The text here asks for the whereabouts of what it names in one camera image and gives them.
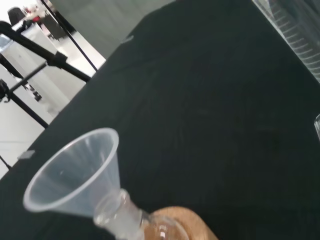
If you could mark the glass round-bottom flask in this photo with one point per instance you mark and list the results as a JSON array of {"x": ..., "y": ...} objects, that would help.
[{"x": 140, "y": 225}]

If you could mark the black cloth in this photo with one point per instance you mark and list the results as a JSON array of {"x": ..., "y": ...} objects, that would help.
[{"x": 200, "y": 100}]

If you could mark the clear plastic funnel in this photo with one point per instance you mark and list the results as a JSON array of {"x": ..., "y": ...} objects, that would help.
[{"x": 75, "y": 162}]

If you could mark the thin black stand pole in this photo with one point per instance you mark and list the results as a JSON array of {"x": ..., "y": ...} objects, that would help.
[{"x": 75, "y": 41}]

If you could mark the black tripod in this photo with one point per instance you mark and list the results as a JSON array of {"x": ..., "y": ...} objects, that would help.
[{"x": 56, "y": 58}]

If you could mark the small grey cloth clip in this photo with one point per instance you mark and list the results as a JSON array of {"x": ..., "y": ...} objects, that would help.
[{"x": 26, "y": 155}]

